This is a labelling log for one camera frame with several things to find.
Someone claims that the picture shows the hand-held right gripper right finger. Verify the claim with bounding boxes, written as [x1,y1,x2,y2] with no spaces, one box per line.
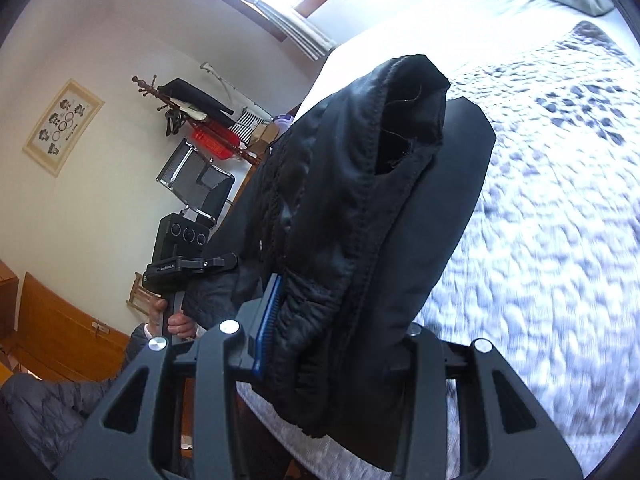
[395,324,584,480]

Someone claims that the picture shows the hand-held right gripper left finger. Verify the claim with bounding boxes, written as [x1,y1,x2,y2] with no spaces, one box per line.
[54,274,282,480]

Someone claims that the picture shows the black pants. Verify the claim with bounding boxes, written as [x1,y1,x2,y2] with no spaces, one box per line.
[192,54,497,472]

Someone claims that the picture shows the person's left forearm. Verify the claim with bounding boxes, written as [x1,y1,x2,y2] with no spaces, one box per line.
[0,322,153,472]

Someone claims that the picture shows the person's left hand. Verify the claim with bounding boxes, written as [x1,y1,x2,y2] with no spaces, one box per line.
[147,297,207,345]

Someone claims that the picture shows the black mesh chair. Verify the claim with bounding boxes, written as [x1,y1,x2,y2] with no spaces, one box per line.
[156,138,237,222]

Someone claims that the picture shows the small wooden rack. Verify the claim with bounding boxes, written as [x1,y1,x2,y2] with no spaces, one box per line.
[127,272,157,317]

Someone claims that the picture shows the red bag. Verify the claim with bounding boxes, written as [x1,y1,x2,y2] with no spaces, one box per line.
[190,125,247,162]

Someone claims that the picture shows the brown cardboard box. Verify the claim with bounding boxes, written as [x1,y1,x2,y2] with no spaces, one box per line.
[249,122,282,155]

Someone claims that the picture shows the black white striped bag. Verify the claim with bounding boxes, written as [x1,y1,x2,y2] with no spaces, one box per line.
[232,107,267,147]

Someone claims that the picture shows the wooden coat rack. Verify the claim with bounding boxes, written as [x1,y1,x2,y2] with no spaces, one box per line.
[132,75,263,167]

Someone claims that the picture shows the black garment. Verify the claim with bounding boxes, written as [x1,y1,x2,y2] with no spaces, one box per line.
[157,78,235,116]

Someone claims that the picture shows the wooden chest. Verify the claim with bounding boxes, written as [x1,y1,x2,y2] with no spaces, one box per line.
[0,259,132,382]

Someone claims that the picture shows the white rod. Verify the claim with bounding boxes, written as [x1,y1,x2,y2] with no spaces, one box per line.
[200,61,237,107]

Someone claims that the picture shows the grey white quilted blanket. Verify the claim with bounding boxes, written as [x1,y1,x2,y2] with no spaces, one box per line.
[235,20,638,480]

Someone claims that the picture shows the white pleated curtain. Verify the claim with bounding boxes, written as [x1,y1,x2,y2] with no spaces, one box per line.
[150,0,337,62]

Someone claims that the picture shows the bed with white sheet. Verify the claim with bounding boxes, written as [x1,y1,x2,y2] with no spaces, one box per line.
[235,0,640,480]

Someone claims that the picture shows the wall poster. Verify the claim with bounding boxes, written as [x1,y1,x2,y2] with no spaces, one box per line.
[22,78,106,178]

